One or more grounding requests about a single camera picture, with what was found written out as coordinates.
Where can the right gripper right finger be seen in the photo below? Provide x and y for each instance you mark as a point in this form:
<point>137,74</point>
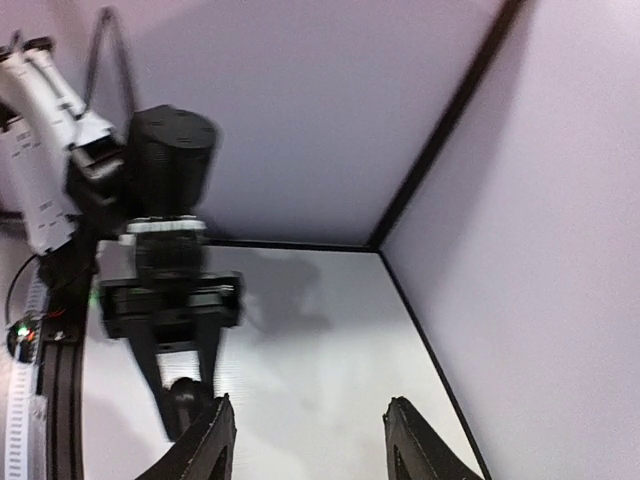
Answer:
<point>415,451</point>

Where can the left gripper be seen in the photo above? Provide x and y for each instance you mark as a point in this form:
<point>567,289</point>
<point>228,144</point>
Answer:
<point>171,312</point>

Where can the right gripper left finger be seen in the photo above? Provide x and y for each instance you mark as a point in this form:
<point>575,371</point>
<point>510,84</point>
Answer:
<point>204,451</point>

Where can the black earbud charging case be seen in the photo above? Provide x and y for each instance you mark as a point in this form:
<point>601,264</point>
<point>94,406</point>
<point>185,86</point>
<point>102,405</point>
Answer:
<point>187,398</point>

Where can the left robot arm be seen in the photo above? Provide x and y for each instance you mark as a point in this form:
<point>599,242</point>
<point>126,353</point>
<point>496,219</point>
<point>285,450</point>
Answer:
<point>123,208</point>

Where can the black front frame rail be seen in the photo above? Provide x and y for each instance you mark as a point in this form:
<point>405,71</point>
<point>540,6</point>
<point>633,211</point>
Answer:
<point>60,378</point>

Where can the white slotted cable duct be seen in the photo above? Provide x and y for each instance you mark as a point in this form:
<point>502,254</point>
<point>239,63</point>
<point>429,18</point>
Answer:
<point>23,411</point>

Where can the left black frame post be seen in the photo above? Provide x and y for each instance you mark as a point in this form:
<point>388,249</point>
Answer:
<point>447,122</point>

